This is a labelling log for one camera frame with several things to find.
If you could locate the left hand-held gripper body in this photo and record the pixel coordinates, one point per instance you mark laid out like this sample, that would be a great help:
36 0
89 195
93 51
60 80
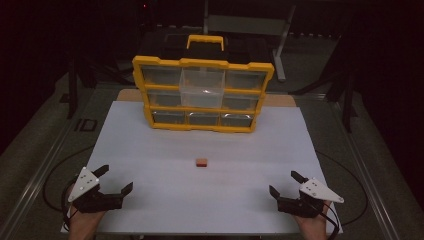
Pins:
87 186

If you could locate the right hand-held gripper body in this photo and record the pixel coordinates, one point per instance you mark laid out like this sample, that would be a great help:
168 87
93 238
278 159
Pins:
315 195

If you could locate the small orange eraser block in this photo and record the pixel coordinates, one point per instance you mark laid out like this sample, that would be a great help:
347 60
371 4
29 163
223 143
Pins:
201 162

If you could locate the clear plastic drawer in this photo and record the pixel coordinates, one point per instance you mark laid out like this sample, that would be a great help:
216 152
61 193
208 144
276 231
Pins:
201 96

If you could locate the yellow drawer organizer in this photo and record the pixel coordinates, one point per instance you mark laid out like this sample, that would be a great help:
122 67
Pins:
156 61

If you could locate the person's right hand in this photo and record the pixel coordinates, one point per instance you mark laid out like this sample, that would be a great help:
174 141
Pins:
315 228

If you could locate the person's left hand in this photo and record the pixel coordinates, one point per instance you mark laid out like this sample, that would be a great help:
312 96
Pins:
83 225

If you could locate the white table sheet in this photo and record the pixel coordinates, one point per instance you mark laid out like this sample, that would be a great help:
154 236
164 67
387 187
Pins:
200 193

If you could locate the black metal stand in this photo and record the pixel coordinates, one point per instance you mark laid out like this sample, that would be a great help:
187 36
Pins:
72 90
348 103

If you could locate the set of closed clear drawers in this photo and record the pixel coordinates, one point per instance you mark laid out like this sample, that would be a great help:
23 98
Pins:
161 76

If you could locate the aluminium frame rail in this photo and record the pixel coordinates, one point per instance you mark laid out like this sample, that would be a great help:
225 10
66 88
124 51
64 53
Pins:
366 180
40 173

